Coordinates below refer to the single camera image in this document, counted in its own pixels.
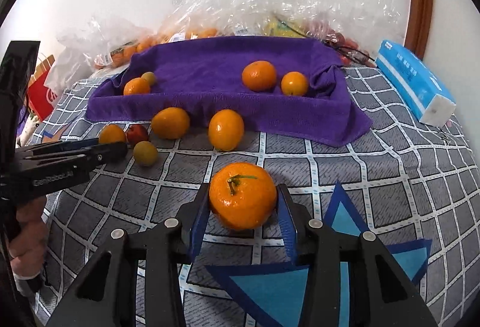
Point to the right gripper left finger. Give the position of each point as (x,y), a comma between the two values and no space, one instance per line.
(193,217)

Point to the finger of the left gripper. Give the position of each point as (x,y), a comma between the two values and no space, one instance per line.
(96,153)

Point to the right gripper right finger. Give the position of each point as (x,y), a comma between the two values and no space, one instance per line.
(292,218)

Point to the large stemmed orange mandarin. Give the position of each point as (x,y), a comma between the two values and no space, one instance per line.
(243,196)

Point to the oval orange kumquat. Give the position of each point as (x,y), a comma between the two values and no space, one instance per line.
(225,130)

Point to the red fruits in bag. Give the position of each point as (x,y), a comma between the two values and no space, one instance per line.
(347,49)

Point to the person's left hand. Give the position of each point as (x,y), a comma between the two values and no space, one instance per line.
(27,250)

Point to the small orange near gripper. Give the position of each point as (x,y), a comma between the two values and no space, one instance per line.
(112,134)

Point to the small red fruit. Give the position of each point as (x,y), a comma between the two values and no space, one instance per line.
(136,133)

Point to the small green-yellow fruit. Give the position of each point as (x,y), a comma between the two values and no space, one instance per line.
(145,153)

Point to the red paper bag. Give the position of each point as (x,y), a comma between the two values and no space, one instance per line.
(41,99)

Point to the small orange on towel left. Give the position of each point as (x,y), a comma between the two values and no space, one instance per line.
(137,86)

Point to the small orange on towel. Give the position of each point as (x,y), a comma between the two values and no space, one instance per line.
(294,83)
(137,86)

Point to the round orange on table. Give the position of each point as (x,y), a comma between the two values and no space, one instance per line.
(171,123)

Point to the small green fruit on towel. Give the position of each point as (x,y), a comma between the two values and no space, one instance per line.
(150,78)

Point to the white plastic bag of oranges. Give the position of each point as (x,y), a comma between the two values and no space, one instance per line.
(92,47)

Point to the grey checked tablecloth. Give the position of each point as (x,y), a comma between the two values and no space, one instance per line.
(407,180)

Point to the small orange on towel right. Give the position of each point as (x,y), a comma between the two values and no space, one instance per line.
(294,83)

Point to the mandarin on towel centre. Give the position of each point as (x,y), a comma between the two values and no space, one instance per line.
(259,76)

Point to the blue tissue pack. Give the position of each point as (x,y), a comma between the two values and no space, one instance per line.
(427,97)

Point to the clear plastic bag of fruit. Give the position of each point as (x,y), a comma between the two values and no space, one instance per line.
(366,24)

